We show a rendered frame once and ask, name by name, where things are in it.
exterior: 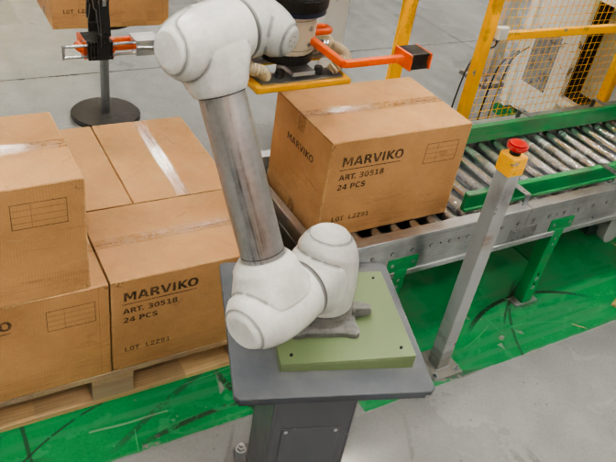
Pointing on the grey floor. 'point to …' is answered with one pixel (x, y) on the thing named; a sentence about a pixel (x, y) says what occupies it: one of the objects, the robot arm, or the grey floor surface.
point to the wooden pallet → (111, 386)
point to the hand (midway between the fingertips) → (98, 43)
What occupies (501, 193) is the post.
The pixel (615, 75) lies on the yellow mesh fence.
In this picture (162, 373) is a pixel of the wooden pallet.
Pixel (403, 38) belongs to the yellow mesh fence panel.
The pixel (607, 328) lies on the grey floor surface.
